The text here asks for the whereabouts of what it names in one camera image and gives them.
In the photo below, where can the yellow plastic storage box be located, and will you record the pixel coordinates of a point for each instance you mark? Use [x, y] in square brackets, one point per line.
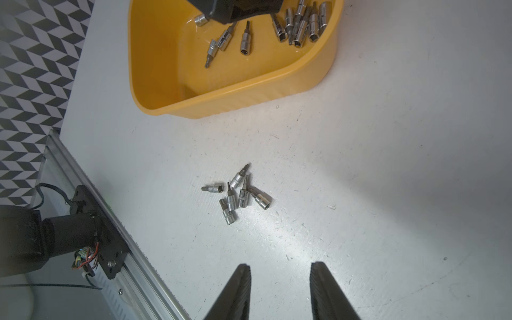
[167, 54]

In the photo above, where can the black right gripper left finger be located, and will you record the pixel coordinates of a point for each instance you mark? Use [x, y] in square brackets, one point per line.
[234, 300]

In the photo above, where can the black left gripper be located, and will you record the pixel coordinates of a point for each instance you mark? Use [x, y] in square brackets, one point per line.
[230, 11]

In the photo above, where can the silver bit in box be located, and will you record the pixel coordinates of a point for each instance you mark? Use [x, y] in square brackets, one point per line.
[201, 20]

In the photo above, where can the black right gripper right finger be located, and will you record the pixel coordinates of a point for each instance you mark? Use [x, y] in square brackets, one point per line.
[328, 301]

